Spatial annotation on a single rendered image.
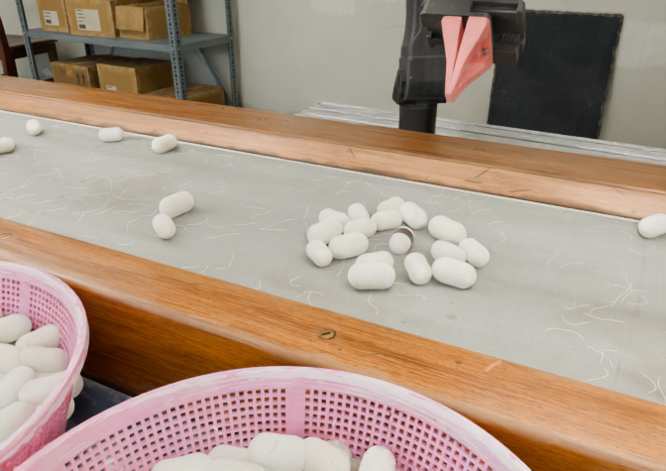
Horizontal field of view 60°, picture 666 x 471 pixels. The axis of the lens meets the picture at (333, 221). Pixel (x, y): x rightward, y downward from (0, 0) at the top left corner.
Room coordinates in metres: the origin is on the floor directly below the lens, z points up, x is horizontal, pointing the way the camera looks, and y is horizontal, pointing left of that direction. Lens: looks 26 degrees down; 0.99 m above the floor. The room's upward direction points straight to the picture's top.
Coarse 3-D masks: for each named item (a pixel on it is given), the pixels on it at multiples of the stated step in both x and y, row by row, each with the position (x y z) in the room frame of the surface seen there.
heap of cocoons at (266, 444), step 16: (224, 448) 0.24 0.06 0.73; (240, 448) 0.24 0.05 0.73; (256, 448) 0.23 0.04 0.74; (272, 448) 0.23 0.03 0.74; (288, 448) 0.23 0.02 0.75; (304, 448) 0.23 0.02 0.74; (320, 448) 0.23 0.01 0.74; (336, 448) 0.23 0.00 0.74; (384, 448) 0.23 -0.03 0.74; (160, 464) 0.22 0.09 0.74; (176, 464) 0.22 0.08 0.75; (192, 464) 0.22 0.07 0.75; (208, 464) 0.22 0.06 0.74; (224, 464) 0.22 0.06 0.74; (240, 464) 0.22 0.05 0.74; (256, 464) 0.22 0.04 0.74; (272, 464) 0.22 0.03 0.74; (288, 464) 0.22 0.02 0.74; (304, 464) 0.22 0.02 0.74; (320, 464) 0.22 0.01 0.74; (336, 464) 0.22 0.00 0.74; (352, 464) 0.23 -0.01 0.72; (368, 464) 0.22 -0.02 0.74; (384, 464) 0.22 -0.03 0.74
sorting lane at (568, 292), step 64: (0, 128) 0.83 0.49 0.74; (64, 128) 0.83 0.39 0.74; (0, 192) 0.59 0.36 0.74; (64, 192) 0.59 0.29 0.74; (128, 192) 0.59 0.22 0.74; (192, 192) 0.59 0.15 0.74; (256, 192) 0.59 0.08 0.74; (320, 192) 0.59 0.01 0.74; (384, 192) 0.59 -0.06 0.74; (448, 192) 0.59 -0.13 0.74; (192, 256) 0.45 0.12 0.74; (256, 256) 0.45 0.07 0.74; (512, 256) 0.45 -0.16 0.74; (576, 256) 0.45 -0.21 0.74; (640, 256) 0.45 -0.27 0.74; (384, 320) 0.35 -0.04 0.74; (448, 320) 0.35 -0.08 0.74; (512, 320) 0.35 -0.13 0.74; (576, 320) 0.35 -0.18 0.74; (640, 320) 0.35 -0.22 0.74; (640, 384) 0.28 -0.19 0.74
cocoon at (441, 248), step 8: (440, 240) 0.44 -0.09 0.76; (432, 248) 0.44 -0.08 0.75; (440, 248) 0.43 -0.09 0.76; (448, 248) 0.43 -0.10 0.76; (456, 248) 0.43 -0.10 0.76; (432, 256) 0.44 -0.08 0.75; (440, 256) 0.43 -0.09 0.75; (448, 256) 0.42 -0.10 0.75; (456, 256) 0.42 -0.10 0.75; (464, 256) 0.42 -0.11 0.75
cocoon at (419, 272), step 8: (408, 256) 0.42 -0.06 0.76; (416, 256) 0.41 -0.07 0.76; (408, 264) 0.41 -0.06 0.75; (416, 264) 0.40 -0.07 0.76; (424, 264) 0.40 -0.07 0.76; (408, 272) 0.40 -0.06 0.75; (416, 272) 0.39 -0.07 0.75; (424, 272) 0.39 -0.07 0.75; (416, 280) 0.39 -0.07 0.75; (424, 280) 0.39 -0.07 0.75
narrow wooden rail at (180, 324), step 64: (0, 256) 0.40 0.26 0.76; (64, 256) 0.40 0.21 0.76; (128, 256) 0.40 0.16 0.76; (128, 320) 0.34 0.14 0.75; (192, 320) 0.32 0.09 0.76; (256, 320) 0.31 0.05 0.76; (320, 320) 0.31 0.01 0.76; (128, 384) 0.34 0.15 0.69; (448, 384) 0.25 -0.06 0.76; (512, 384) 0.25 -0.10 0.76; (576, 384) 0.25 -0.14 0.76; (512, 448) 0.22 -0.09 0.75; (576, 448) 0.21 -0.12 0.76; (640, 448) 0.21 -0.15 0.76
